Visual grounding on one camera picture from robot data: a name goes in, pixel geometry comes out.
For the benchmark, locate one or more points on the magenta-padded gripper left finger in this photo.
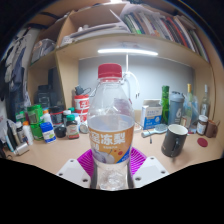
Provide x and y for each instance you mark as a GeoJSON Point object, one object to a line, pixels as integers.
{"type": "Point", "coordinates": [85, 161]}

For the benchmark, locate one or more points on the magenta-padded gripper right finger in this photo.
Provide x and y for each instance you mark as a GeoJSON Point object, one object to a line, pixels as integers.
{"type": "Point", "coordinates": [138, 160]}

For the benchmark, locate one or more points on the clear red-capped drink bottle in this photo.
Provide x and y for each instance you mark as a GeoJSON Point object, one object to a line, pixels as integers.
{"type": "Point", "coordinates": [111, 133]}

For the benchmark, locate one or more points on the light blue hairbrush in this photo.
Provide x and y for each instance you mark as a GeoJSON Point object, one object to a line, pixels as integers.
{"type": "Point", "coordinates": [154, 130]}

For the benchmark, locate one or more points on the dark brown supplement jar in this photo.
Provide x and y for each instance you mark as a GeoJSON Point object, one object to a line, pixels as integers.
{"type": "Point", "coordinates": [72, 127]}

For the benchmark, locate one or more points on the black mug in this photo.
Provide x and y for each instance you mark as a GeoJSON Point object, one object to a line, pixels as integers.
{"type": "Point", "coordinates": [173, 141]}

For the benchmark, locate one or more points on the blue-capped white bottle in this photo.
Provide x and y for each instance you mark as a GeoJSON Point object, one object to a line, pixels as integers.
{"type": "Point", "coordinates": [48, 132]}

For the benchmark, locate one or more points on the blue and white carton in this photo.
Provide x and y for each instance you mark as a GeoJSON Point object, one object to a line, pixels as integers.
{"type": "Point", "coordinates": [151, 114]}

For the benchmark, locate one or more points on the red and white canister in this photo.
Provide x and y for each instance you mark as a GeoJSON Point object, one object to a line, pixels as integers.
{"type": "Point", "coordinates": [81, 107]}

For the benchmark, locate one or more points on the green glass bottle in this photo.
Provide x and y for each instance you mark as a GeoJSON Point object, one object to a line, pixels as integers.
{"type": "Point", "coordinates": [165, 103]}

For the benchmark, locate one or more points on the grey shaker bottle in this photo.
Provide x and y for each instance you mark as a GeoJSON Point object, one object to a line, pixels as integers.
{"type": "Point", "coordinates": [176, 109]}

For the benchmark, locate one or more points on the green plastic container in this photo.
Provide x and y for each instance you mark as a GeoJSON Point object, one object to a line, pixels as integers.
{"type": "Point", "coordinates": [35, 116]}

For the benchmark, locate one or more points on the white-lidded brown jar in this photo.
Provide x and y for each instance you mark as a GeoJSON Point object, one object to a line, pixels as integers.
{"type": "Point", "coordinates": [201, 126]}

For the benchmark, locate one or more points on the yellow-capped glass bottle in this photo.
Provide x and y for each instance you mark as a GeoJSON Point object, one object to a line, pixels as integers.
{"type": "Point", "coordinates": [189, 107]}

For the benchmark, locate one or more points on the clear glass bottle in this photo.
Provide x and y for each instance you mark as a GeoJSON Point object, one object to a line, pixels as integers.
{"type": "Point", "coordinates": [205, 104]}

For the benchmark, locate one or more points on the white desk lamp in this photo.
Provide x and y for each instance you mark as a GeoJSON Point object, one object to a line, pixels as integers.
{"type": "Point", "coordinates": [127, 52]}

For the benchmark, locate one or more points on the dark hanging clothes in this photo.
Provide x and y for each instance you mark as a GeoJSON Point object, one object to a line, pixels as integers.
{"type": "Point", "coordinates": [13, 66]}

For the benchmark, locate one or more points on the wooden shelf unit with books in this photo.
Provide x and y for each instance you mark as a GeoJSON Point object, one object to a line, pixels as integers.
{"type": "Point", "coordinates": [133, 30]}

